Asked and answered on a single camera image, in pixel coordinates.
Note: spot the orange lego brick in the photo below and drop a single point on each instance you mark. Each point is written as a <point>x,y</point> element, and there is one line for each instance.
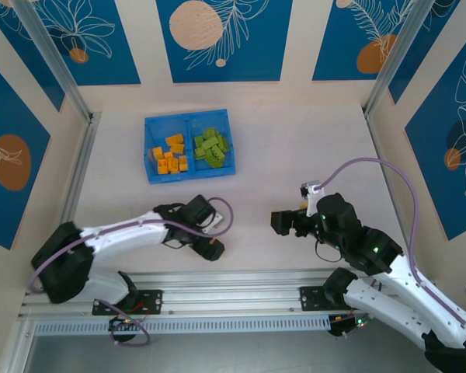
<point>174,138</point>
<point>157,152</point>
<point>173,164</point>
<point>183,163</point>
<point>162,167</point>
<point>177,148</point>

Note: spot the small green lego brick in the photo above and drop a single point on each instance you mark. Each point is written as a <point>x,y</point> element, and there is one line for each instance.
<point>199,140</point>

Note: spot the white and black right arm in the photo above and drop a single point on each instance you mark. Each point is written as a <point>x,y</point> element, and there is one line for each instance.
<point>392,311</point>

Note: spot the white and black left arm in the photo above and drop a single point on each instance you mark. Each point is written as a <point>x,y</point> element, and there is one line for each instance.
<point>112,237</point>

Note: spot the blue two-compartment bin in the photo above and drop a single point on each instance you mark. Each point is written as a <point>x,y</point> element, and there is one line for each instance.
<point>155,128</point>

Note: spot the black electronics module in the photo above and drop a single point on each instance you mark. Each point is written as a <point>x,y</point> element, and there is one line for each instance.
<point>347,325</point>
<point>120,323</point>

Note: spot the blue panel with white flower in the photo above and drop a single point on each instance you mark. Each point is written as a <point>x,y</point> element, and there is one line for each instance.
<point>112,58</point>
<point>431,155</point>

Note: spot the blue panel with beige circle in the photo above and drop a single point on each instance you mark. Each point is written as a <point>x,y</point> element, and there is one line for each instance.
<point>256,58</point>

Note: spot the blue panel with orange circle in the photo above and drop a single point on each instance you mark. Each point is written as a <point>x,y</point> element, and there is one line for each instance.
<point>334,39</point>

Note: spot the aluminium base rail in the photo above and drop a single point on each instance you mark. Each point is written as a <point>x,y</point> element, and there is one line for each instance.
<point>225,287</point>

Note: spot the aluminium side rail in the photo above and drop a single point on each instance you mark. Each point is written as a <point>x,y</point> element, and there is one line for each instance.
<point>83,155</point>
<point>387,175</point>

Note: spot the aluminium frame post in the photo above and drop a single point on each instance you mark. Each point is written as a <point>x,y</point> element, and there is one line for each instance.
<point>397,58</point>
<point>54,58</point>

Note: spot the blue wall panel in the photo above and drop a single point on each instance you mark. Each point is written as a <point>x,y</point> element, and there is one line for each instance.
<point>431,58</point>
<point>31,66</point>

